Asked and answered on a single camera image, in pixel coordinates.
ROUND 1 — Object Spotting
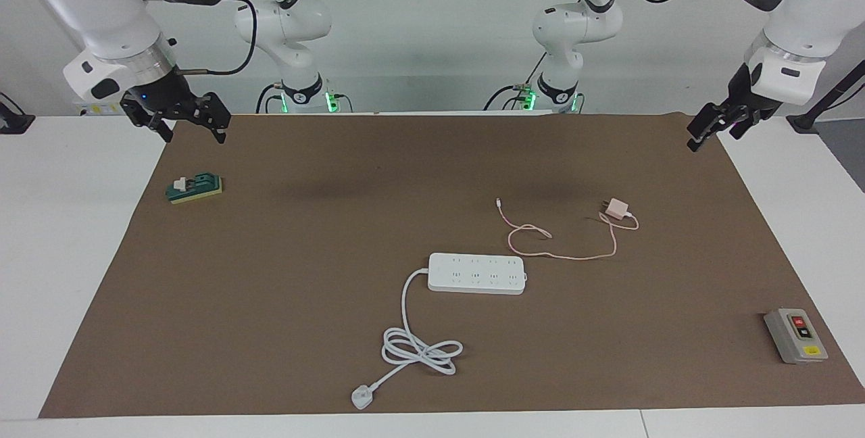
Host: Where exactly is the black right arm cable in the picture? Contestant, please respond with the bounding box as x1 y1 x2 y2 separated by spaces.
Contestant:
176 0 259 76

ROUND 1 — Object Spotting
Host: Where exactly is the pink charger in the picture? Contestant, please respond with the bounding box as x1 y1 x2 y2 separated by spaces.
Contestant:
598 197 631 221

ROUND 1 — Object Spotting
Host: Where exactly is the black stand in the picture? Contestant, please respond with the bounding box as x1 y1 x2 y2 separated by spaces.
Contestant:
786 59 865 133

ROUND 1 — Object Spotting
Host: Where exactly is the white power cord with plug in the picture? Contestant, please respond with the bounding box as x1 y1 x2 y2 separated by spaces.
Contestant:
351 268 464 412

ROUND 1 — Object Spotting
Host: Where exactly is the brown table mat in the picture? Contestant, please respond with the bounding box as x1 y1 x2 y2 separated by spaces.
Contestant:
39 114 865 420

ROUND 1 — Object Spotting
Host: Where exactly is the black base cable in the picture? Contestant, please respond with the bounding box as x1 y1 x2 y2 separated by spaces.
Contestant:
255 82 285 114
483 53 548 112

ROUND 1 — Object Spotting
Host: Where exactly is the yellow labelled box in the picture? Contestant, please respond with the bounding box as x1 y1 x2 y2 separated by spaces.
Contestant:
74 101 126 116

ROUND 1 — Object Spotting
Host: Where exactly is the white power strip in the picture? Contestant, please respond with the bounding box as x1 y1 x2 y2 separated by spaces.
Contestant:
428 253 526 295

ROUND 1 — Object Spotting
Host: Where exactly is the pink charging cable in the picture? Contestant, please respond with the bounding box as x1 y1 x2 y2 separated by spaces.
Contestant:
495 197 640 262

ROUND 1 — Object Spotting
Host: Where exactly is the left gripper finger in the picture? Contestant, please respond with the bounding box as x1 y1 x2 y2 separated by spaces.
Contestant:
728 116 762 141
686 101 735 153

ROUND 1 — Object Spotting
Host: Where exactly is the grey push button box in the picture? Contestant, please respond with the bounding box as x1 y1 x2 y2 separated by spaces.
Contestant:
764 308 829 365

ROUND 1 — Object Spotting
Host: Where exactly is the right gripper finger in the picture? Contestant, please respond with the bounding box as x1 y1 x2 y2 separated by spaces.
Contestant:
120 97 175 144
199 91 232 145

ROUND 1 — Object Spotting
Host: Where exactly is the black clamp mount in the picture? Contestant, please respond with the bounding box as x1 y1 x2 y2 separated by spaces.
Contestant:
0 92 34 135

